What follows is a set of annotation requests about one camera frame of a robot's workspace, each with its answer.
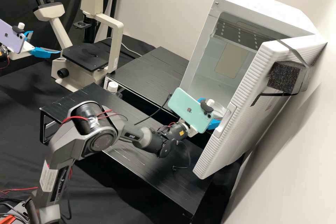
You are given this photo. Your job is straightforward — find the black platform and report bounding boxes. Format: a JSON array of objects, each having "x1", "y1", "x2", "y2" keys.
[
  {"x1": 104, "y1": 46, "x2": 191, "y2": 117},
  {"x1": 39, "y1": 82, "x2": 215, "y2": 218}
]

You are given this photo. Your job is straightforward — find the red wire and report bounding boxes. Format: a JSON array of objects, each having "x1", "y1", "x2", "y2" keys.
[{"x1": 0, "y1": 187, "x2": 39, "y2": 199}]

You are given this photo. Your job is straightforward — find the left wrist camera phone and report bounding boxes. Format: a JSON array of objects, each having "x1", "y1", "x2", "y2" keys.
[{"x1": 0, "y1": 19, "x2": 34, "y2": 54}]

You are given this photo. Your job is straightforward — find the black cable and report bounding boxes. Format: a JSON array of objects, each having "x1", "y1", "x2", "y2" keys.
[{"x1": 134, "y1": 93, "x2": 172, "y2": 126}]

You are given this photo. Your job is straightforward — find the white incubator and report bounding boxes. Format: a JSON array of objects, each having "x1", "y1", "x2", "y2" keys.
[{"x1": 183, "y1": 0, "x2": 327, "y2": 109}]

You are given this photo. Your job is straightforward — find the wrist camera phone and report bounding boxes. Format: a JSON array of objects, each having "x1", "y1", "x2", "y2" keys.
[
  {"x1": 0, "y1": 19, "x2": 34, "y2": 54},
  {"x1": 167, "y1": 87, "x2": 215, "y2": 134}
]

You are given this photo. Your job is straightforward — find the incubator door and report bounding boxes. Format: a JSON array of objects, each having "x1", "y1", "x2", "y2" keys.
[{"x1": 193, "y1": 34, "x2": 329, "y2": 180}]

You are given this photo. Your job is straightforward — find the right wrist camera phone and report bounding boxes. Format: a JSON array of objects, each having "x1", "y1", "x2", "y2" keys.
[{"x1": 167, "y1": 87, "x2": 215, "y2": 134}]

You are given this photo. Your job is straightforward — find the cream microscope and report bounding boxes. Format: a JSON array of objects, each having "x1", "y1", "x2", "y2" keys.
[{"x1": 33, "y1": 0, "x2": 124, "y2": 92}]

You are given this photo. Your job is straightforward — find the white cable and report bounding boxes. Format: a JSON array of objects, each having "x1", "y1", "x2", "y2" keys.
[{"x1": 122, "y1": 43, "x2": 144, "y2": 57}]

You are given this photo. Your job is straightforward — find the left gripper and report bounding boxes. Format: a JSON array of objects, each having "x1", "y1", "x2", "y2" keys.
[{"x1": 10, "y1": 30, "x2": 60, "y2": 61}]

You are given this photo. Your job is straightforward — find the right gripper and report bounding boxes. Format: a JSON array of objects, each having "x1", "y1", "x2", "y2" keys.
[{"x1": 187, "y1": 97, "x2": 221, "y2": 138}]

